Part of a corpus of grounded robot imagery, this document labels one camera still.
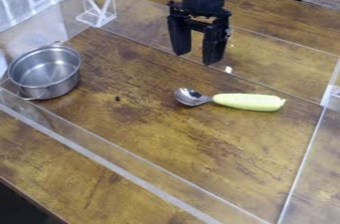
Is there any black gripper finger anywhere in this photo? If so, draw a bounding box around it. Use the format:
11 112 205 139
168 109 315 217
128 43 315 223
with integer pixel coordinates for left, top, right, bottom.
201 26 229 66
168 16 191 56

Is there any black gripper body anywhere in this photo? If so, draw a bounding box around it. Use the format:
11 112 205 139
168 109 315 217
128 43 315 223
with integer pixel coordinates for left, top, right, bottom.
167 0 233 35

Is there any green handled metal spoon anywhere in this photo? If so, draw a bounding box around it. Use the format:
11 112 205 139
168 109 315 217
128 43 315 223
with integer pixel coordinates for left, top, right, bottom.
173 88 285 112

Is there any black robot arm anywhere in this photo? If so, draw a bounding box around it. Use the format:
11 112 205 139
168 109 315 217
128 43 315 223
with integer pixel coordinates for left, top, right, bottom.
168 0 231 66

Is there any small stainless steel pot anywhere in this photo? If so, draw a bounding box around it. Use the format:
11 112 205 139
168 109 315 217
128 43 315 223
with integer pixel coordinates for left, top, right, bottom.
8 44 81 101

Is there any clear acrylic front barrier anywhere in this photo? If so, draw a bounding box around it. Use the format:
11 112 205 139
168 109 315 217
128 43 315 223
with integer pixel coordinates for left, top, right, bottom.
0 87 269 224

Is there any clear acrylic triangle bracket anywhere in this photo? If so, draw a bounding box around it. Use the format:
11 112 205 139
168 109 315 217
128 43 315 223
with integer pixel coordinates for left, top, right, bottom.
76 0 117 28

